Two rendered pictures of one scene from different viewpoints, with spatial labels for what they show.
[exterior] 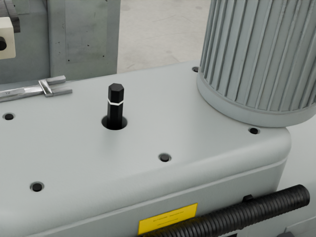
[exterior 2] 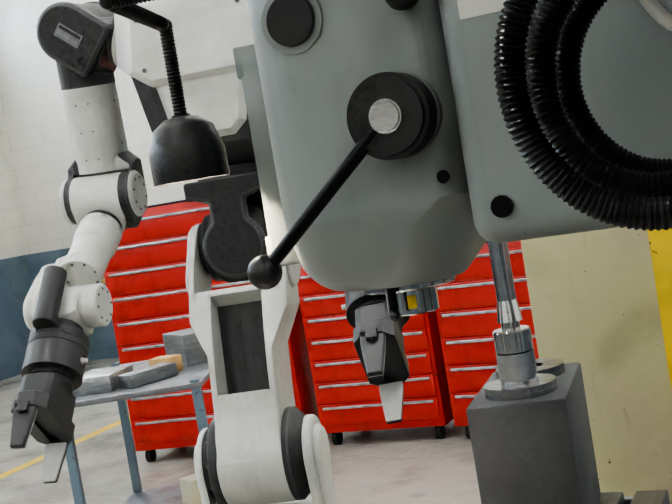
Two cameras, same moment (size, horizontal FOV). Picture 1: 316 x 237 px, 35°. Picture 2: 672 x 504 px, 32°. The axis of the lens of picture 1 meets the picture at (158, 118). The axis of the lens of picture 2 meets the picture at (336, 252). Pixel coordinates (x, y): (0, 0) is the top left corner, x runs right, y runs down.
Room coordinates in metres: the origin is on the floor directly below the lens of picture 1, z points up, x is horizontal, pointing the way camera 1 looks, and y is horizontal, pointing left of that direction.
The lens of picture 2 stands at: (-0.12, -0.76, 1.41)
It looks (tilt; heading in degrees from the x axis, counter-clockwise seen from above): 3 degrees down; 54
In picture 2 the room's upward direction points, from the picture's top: 9 degrees counter-clockwise
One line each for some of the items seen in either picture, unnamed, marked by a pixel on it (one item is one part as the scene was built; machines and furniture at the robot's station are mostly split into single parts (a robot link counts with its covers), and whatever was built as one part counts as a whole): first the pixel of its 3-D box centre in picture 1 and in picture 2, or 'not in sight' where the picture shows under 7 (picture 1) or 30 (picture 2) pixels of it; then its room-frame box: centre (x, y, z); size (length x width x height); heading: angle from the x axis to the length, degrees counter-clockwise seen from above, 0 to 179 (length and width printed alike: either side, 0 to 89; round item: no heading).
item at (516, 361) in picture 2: not in sight; (515, 358); (0.88, 0.26, 1.16); 0.05 x 0.05 x 0.06
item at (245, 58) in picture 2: not in sight; (278, 154); (0.50, 0.16, 1.45); 0.04 x 0.04 x 0.21; 30
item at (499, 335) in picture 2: not in sight; (511, 332); (0.88, 0.26, 1.19); 0.05 x 0.05 x 0.01
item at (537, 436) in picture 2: not in sight; (536, 450); (0.91, 0.29, 1.03); 0.22 x 0.12 x 0.20; 37
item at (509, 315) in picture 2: not in sight; (504, 284); (0.88, 0.26, 1.25); 0.03 x 0.03 x 0.11
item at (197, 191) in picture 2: not in sight; (251, 222); (0.94, 0.90, 1.37); 0.28 x 0.13 x 0.18; 43
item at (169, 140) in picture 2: not in sight; (186, 147); (0.43, 0.19, 1.46); 0.07 x 0.07 x 0.06
